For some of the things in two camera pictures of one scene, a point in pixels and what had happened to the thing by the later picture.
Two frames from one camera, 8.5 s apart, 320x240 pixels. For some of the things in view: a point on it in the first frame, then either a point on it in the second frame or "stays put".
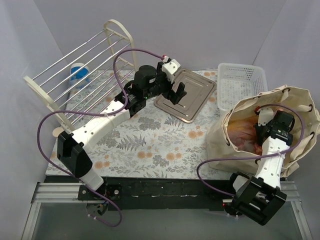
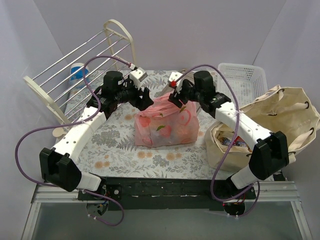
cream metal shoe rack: (87, 74) stays put
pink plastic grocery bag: (242, 134) to (161, 122)
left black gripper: (171, 88) to (138, 95)
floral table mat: (152, 141) stays put
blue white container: (79, 77) stays put
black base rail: (122, 194) stays put
